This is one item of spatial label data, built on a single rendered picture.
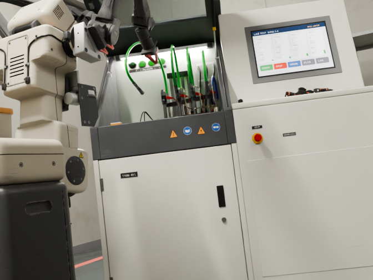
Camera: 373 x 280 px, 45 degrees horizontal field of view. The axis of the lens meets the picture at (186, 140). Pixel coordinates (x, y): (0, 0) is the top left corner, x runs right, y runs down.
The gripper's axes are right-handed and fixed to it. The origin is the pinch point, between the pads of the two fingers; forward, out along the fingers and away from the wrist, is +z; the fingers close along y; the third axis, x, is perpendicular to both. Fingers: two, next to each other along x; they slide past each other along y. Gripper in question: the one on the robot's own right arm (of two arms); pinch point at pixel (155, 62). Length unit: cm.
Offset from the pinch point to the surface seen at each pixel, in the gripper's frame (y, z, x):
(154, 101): 24, 39, 23
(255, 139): -30, 34, -44
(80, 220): 94, 223, 204
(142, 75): 35, 26, 27
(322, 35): 40, 28, -79
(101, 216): -61, 41, 31
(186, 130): -27.0, 24.3, -12.5
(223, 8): 315, 122, 33
